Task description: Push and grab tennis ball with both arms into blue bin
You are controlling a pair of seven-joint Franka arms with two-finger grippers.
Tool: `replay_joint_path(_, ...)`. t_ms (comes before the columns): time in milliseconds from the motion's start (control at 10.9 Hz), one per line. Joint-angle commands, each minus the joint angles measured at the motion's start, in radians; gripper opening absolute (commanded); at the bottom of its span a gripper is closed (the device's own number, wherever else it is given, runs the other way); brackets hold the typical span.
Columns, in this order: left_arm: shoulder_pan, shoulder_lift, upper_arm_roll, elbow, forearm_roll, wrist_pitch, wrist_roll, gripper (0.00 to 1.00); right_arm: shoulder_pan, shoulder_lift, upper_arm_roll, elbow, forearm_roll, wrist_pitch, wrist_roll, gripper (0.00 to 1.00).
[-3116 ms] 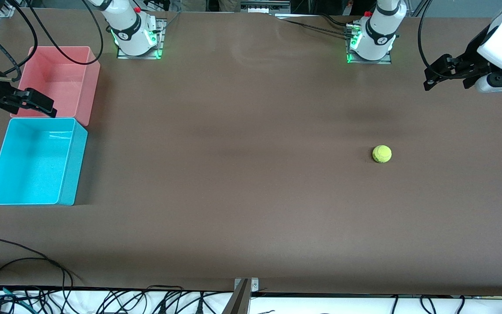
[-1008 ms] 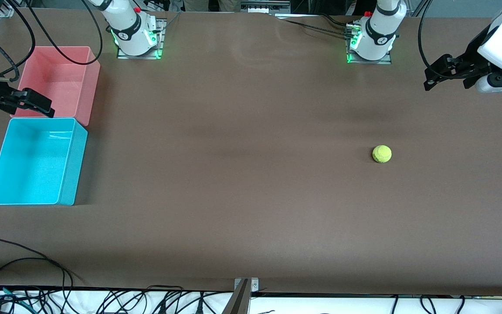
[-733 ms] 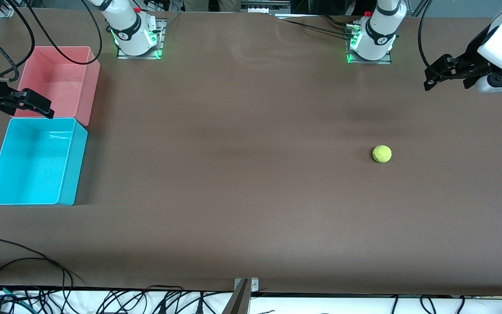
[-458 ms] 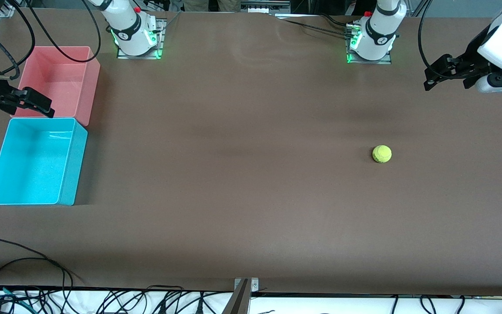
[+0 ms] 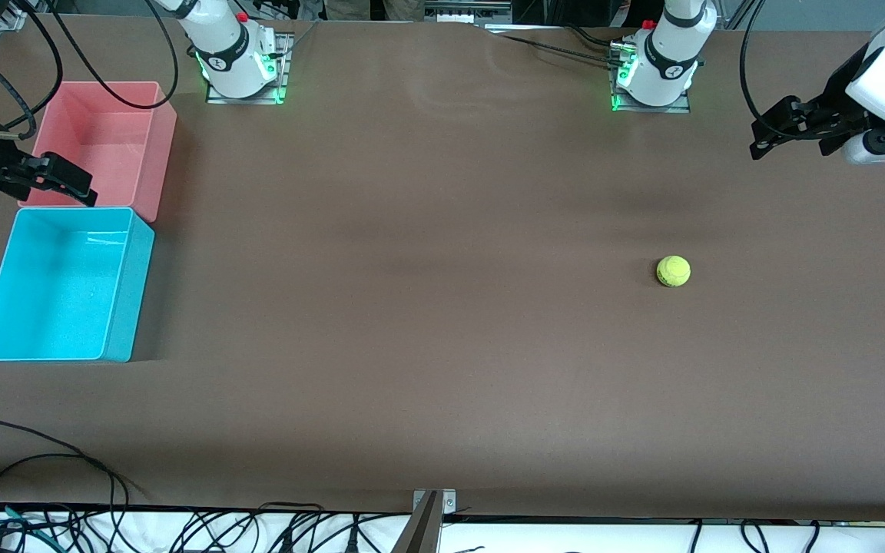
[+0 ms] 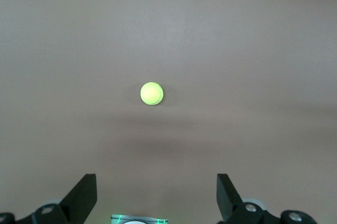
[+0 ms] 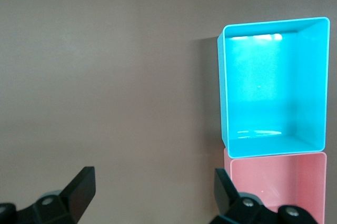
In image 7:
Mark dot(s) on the blue plastic bin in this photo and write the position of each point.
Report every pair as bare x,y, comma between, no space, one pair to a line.
263,90

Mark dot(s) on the pink plastic bin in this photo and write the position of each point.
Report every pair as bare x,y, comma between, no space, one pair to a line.
276,182

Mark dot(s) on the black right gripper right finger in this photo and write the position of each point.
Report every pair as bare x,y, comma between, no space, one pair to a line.
226,200

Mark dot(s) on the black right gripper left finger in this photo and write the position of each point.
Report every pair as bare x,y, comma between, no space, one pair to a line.
76,195

